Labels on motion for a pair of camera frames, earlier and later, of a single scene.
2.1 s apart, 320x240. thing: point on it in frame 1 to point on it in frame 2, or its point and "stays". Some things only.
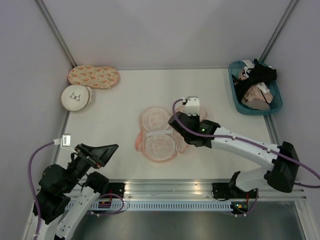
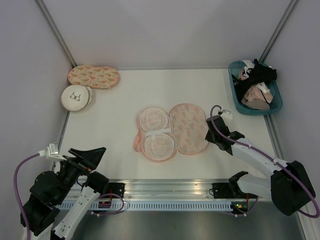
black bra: [258, 74] stays
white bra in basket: [249, 65] stays
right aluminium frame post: [278, 31] stays
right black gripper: [197, 118] to [208, 138]
